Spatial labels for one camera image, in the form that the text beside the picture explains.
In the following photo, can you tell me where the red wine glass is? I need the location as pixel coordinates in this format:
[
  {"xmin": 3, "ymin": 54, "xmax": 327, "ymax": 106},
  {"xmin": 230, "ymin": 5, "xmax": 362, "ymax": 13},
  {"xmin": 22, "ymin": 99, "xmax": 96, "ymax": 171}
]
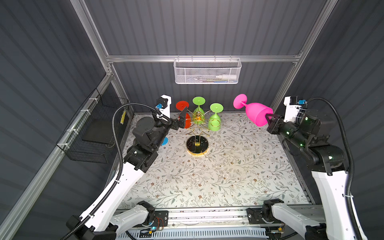
[{"xmin": 176, "ymin": 101, "xmax": 192, "ymax": 129}]

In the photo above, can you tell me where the pink wine glass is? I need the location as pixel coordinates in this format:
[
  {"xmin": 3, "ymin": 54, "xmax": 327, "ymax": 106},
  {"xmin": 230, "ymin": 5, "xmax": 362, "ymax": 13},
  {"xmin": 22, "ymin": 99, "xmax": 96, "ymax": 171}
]
[{"xmin": 233, "ymin": 94, "xmax": 274, "ymax": 127}]

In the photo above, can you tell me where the blue wine glass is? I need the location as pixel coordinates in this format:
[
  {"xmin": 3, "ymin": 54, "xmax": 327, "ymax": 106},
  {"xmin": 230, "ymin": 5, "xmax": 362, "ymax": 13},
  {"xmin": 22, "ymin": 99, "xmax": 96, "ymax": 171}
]
[{"xmin": 162, "ymin": 137, "xmax": 169, "ymax": 146}]

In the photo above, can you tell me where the green wine glass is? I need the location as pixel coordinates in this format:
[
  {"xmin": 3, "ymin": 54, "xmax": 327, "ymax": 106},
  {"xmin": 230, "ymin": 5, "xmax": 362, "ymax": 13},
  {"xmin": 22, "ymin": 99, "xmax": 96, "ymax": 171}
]
[
  {"xmin": 208, "ymin": 103, "xmax": 224, "ymax": 132},
  {"xmin": 193, "ymin": 97, "xmax": 206, "ymax": 125}
]

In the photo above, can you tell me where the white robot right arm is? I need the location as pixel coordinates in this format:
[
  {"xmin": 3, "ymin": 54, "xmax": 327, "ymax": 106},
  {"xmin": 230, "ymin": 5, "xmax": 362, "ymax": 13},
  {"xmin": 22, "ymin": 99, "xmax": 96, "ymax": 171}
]
[{"xmin": 262, "ymin": 110, "xmax": 367, "ymax": 240}]

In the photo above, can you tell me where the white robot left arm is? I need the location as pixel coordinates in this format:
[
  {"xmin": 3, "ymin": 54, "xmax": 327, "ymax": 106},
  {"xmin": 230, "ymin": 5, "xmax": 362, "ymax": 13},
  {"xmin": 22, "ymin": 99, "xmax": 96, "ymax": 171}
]
[{"xmin": 63, "ymin": 104, "xmax": 188, "ymax": 240}]

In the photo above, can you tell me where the green wine glass back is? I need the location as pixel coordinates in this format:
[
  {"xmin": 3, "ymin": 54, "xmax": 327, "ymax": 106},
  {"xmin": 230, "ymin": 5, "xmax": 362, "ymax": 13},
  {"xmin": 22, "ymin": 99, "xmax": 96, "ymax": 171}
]
[{"xmin": 193, "ymin": 97, "xmax": 206, "ymax": 125}]

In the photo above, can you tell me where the gold wine glass rack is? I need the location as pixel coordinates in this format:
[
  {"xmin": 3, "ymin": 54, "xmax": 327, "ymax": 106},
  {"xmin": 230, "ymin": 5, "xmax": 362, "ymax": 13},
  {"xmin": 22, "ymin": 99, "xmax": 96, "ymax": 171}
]
[{"xmin": 186, "ymin": 110, "xmax": 214, "ymax": 157}]

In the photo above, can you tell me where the yellow item in black basket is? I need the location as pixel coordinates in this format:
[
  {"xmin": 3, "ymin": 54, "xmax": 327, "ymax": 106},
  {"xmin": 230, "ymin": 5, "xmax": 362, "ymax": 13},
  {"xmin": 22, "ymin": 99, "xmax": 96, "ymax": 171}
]
[{"xmin": 120, "ymin": 110, "xmax": 126, "ymax": 125}]

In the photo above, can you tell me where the white marker in basket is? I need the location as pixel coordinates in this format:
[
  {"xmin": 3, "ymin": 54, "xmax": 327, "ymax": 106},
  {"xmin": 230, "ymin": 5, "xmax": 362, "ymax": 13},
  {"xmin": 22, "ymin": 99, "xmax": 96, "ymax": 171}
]
[{"xmin": 216, "ymin": 75, "xmax": 238, "ymax": 81}]

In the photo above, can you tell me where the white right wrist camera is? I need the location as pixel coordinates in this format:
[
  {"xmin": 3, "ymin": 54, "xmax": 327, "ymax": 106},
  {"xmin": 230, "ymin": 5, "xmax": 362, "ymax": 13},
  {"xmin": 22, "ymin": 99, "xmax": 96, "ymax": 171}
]
[{"xmin": 284, "ymin": 96, "xmax": 307, "ymax": 125}]

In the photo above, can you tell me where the white wire mesh basket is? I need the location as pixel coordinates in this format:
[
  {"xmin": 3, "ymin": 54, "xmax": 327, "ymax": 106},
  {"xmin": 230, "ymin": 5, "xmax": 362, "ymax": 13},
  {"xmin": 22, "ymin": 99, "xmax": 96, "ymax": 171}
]
[{"xmin": 173, "ymin": 57, "xmax": 242, "ymax": 85}]

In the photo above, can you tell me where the black wire basket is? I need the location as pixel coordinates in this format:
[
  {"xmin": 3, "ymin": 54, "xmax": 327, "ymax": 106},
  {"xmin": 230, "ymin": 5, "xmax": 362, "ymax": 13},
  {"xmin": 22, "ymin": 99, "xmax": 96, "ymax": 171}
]
[{"xmin": 57, "ymin": 91, "xmax": 129, "ymax": 164}]

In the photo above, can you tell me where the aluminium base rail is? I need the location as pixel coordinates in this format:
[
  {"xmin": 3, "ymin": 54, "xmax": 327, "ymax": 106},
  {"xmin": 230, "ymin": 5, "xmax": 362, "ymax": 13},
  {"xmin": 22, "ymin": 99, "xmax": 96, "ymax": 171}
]
[{"xmin": 113, "ymin": 205, "xmax": 325, "ymax": 240}]

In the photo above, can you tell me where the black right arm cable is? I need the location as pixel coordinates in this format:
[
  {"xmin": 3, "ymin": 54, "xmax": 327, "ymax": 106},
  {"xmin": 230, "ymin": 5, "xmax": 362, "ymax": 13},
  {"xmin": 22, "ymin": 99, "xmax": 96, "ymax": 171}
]
[{"xmin": 305, "ymin": 96, "xmax": 365, "ymax": 240}]

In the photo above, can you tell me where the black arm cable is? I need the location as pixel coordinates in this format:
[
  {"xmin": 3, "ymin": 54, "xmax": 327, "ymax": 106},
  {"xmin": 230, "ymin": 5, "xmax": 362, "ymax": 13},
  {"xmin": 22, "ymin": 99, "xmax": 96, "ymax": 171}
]
[
  {"xmin": 305, "ymin": 96, "xmax": 365, "ymax": 240},
  {"xmin": 59, "ymin": 102, "xmax": 163, "ymax": 240}
]

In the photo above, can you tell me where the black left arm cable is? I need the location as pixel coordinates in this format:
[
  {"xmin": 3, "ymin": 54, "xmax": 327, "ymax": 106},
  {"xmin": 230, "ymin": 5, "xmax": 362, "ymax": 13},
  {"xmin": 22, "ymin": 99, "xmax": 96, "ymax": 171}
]
[{"xmin": 59, "ymin": 102, "xmax": 163, "ymax": 240}]

